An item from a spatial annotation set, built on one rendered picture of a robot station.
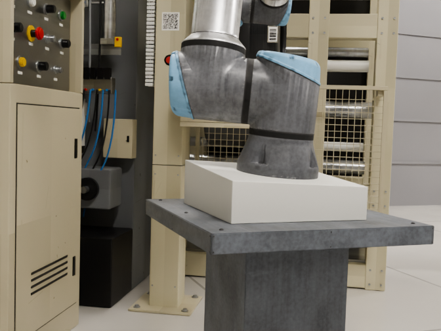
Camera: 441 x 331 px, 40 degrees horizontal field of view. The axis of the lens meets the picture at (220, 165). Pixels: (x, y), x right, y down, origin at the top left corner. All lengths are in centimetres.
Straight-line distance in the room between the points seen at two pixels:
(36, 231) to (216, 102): 94
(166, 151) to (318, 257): 134
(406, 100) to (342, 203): 540
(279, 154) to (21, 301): 104
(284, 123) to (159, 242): 139
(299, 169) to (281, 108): 14
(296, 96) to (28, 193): 100
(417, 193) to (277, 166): 557
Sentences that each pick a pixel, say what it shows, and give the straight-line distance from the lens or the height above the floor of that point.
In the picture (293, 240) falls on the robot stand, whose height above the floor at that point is 58.
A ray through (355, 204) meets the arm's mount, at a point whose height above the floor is 63.
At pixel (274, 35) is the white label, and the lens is 233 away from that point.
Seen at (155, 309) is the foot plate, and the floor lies 1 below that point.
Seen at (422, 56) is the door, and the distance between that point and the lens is 684.
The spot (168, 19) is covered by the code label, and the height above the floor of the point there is 123.
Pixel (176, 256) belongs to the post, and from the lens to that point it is 261.
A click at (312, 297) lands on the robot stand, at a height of 43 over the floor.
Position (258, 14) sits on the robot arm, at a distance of 193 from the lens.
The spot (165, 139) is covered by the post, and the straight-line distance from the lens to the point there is 256.
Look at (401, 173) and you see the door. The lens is 669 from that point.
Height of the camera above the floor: 80
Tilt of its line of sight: 4 degrees down
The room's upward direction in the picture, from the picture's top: 2 degrees clockwise
